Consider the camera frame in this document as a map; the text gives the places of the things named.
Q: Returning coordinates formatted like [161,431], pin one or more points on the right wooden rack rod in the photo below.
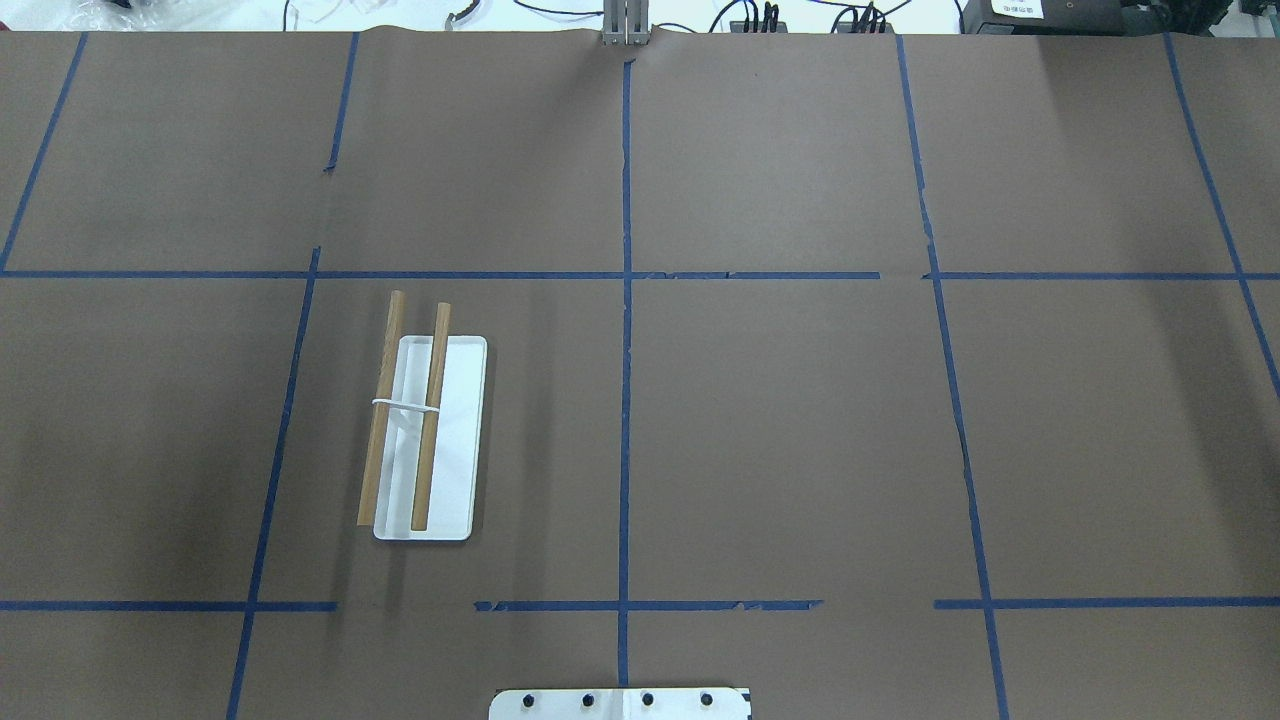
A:
[430,419]

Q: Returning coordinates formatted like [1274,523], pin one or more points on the wooden rack rod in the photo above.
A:
[380,412]
[430,419]

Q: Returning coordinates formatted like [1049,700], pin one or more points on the white rack base tray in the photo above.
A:
[454,487]

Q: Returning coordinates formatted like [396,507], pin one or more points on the left wooden rack rod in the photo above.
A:
[380,412]

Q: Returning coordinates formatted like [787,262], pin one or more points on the white rack wire bracket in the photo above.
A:
[405,406]

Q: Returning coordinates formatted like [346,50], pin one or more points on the grey aluminium camera post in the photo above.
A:
[626,22]

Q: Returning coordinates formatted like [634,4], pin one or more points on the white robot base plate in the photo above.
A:
[623,703]

